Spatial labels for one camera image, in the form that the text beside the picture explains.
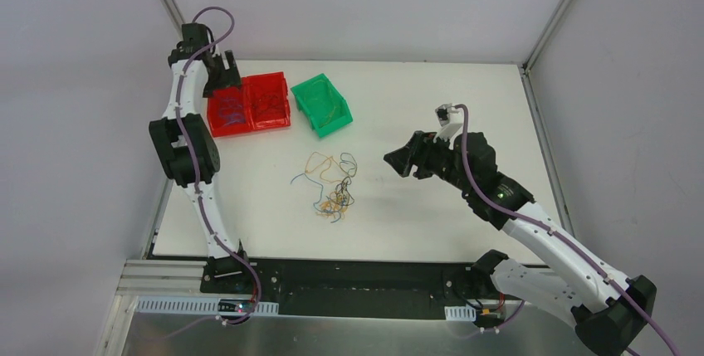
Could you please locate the red plastic bin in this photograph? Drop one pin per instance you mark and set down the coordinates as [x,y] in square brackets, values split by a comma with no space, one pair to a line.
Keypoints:
[261,103]

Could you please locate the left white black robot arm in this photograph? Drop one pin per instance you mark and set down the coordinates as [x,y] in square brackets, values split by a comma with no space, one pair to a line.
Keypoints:
[185,147]

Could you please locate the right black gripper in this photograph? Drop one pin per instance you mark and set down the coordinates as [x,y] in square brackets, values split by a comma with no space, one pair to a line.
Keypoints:
[417,155]

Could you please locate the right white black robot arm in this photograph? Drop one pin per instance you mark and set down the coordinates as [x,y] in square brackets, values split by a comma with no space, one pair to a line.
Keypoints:
[606,308]

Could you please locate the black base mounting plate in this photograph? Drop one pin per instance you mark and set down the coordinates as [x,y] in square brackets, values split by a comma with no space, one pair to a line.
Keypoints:
[357,289]

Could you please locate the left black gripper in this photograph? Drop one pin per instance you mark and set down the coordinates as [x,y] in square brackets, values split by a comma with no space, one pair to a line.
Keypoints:
[221,75]

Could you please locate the left circuit board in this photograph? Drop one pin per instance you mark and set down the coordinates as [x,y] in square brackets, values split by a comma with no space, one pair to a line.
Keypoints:
[236,307]

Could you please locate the right circuit board connector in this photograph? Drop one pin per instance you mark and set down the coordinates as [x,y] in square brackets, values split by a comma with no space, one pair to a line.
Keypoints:
[489,319]

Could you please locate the green plastic bin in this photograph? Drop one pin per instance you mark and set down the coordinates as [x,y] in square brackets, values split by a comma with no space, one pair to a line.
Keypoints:
[322,104]

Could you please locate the aluminium frame rail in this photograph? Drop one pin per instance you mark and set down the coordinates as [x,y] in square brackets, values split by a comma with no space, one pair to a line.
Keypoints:
[160,277]

